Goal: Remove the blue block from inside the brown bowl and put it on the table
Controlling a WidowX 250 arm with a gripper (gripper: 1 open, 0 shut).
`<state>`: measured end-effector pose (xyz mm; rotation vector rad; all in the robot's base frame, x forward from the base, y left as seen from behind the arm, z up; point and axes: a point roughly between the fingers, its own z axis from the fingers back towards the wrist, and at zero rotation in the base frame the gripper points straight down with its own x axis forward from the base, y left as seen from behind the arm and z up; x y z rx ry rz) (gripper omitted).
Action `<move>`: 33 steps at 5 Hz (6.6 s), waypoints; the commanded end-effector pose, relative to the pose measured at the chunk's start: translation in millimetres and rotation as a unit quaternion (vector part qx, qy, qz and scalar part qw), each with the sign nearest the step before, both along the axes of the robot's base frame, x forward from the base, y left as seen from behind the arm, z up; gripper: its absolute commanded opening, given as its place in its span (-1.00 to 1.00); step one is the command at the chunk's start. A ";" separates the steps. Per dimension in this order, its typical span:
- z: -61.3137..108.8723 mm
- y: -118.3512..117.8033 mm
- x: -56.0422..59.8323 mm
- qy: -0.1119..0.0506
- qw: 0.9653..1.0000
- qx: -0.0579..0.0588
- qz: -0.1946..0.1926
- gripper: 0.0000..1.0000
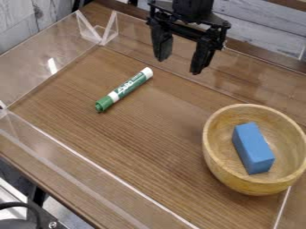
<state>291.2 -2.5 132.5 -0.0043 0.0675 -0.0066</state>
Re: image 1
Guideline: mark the green dry erase marker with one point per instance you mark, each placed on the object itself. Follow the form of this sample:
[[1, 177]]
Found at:
[[123, 89]]

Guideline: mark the blue foam block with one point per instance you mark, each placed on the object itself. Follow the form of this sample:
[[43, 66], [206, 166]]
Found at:
[[253, 149]]

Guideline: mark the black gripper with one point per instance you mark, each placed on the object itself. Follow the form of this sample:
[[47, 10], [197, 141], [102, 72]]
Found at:
[[190, 19]]

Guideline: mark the black metal table leg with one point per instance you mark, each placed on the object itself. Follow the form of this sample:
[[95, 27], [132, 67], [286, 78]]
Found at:
[[39, 196]]

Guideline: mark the brown wooden bowl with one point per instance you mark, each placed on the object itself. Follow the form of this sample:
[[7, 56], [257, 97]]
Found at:
[[285, 137]]

